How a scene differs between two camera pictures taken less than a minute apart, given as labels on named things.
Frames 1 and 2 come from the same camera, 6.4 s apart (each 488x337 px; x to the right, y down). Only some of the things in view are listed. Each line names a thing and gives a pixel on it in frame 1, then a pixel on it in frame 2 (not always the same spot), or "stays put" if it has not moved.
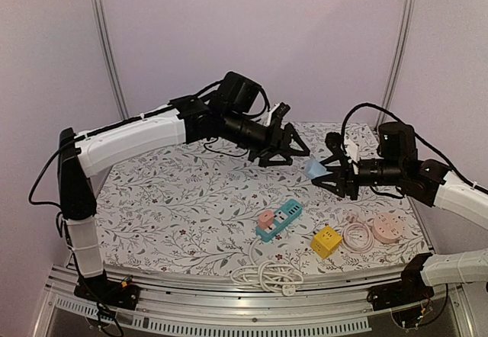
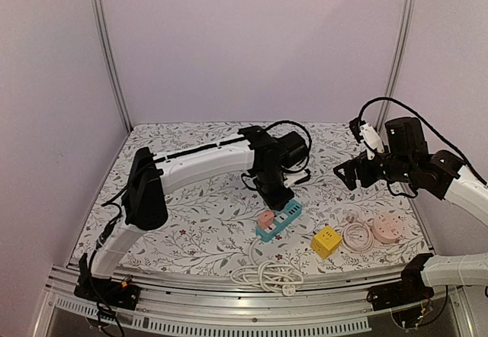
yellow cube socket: (326, 241) stays put
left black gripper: (274, 145) → (276, 203)
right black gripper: (349, 171) → (356, 170)
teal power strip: (282, 216) stays put
